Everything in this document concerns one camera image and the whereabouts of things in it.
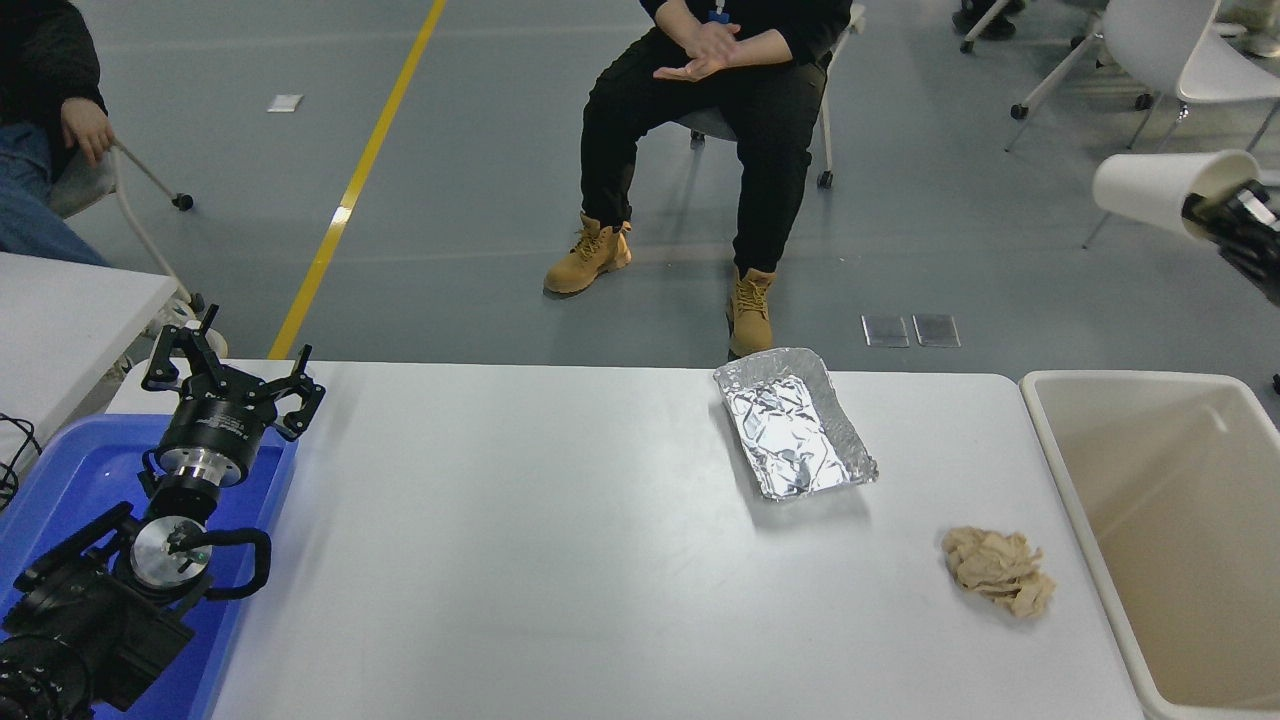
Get black cable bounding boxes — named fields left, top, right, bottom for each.
left=0, top=413, right=43, bottom=514

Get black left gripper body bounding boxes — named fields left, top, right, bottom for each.
left=157, top=385, right=269, bottom=463

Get white chair with casters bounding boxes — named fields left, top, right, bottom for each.
left=45, top=140, right=229, bottom=361
left=960, top=0, right=1156, bottom=123

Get large pale plastic bin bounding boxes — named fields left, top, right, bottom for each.
left=1018, top=370, right=1280, bottom=720

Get white chair thin metal legs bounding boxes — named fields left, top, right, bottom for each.
left=1005, top=0, right=1280, bottom=249

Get white paper cup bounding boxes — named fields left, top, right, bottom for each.
left=1092, top=150, right=1263, bottom=244

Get person's left hand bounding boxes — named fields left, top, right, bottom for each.
left=653, top=45, right=773, bottom=83

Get person's right hand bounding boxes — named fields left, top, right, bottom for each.
left=683, top=20, right=746, bottom=63

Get blue plastic tray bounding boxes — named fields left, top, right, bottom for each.
left=0, top=415, right=301, bottom=720

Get crinkled foil tray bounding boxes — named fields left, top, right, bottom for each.
left=712, top=347, right=881, bottom=502

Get person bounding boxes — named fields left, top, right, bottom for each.
left=955, top=0, right=1051, bottom=41
left=543, top=0, right=853, bottom=359
left=0, top=0, right=119, bottom=269

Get tan paper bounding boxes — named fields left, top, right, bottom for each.
left=942, top=527, right=1057, bottom=620

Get white side table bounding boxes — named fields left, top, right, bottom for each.
left=0, top=250, right=179, bottom=471

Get person's hand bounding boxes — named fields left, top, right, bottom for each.
left=60, top=97, right=117, bottom=167

